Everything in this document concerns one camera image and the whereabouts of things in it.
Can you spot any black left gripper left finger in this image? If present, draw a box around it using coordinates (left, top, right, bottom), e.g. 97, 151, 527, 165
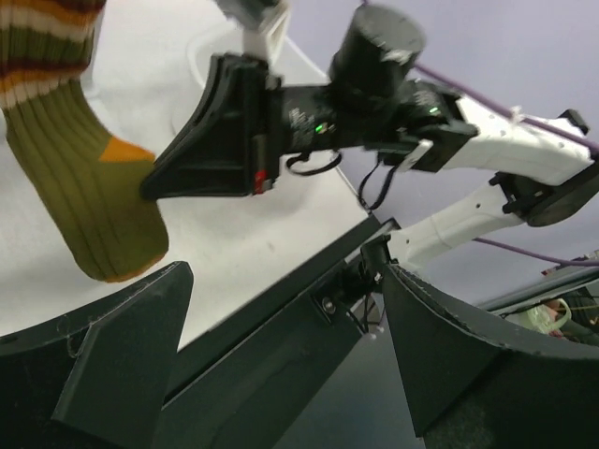
1, 262, 194, 448

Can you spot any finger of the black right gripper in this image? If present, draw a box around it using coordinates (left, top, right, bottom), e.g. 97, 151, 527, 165
140, 54, 268, 200

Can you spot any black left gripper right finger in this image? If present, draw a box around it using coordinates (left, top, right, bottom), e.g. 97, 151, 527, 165
382, 264, 598, 448

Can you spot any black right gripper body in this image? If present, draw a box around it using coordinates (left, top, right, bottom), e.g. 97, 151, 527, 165
252, 76, 477, 195

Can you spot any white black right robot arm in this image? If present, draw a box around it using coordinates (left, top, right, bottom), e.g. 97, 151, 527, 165
140, 1, 598, 273

